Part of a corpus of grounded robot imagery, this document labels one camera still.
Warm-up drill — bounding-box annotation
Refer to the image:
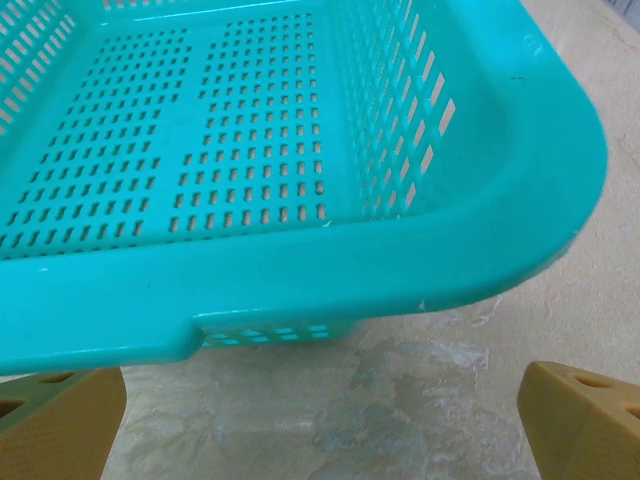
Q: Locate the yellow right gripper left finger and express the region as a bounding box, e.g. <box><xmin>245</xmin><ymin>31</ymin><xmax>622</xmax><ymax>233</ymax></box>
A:
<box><xmin>0</xmin><ymin>367</ymin><xmax>126</xmax><ymax>480</ymax></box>

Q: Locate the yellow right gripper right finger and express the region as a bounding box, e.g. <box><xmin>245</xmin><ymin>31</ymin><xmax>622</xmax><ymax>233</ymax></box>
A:
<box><xmin>517</xmin><ymin>360</ymin><xmax>640</xmax><ymax>480</ymax></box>

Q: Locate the teal perforated plastic basket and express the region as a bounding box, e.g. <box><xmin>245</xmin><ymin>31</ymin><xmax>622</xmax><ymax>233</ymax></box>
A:
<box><xmin>0</xmin><ymin>0</ymin><xmax>610</xmax><ymax>376</ymax></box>

